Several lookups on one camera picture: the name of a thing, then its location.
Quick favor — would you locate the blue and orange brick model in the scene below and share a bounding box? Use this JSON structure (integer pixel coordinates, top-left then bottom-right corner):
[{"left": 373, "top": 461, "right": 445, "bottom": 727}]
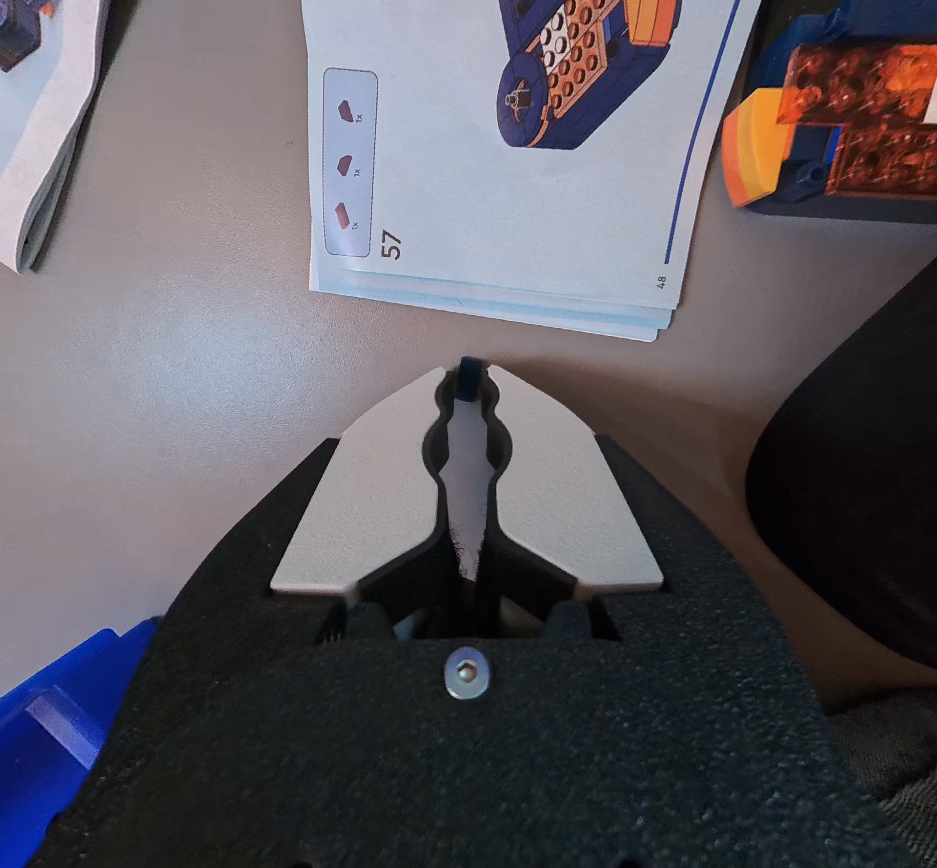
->
[{"left": 721, "top": 0, "right": 937, "bottom": 226}]

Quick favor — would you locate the closed booklet, yellow blocks picture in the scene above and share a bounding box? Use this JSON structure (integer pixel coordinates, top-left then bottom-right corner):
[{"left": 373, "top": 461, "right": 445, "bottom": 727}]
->
[{"left": 0, "top": 0, "right": 140, "bottom": 274}]

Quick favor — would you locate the black round disc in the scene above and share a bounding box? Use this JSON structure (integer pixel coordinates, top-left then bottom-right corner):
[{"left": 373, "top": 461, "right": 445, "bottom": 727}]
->
[{"left": 745, "top": 271, "right": 937, "bottom": 671}]

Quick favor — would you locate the blue plastic bin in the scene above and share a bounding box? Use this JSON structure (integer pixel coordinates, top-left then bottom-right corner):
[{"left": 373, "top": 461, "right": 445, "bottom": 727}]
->
[{"left": 0, "top": 618, "right": 161, "bottom": 868}]

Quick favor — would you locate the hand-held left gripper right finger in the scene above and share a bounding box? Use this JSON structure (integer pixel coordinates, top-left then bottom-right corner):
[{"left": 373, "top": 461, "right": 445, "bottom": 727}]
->
[{"left": 482, "top": 365, "right": 665, "bottom": 601}]

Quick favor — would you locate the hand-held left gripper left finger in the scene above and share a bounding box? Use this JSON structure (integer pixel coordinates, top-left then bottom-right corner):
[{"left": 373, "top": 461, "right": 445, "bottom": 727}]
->
[{"left": 271, "top": 368, "right": 451, "bottom": 598}]

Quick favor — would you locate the grey mesh chair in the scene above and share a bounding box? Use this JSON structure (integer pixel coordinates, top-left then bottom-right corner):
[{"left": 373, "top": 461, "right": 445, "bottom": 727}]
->
[{"left": 826, "top": 688, "right": 937, "bottom": 868}]

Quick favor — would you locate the open instruction booklet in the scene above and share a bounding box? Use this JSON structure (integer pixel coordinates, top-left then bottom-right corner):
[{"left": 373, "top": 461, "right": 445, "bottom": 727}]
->
[{"left": 300, "top": 0, "right": 788, "bottom": 343}]

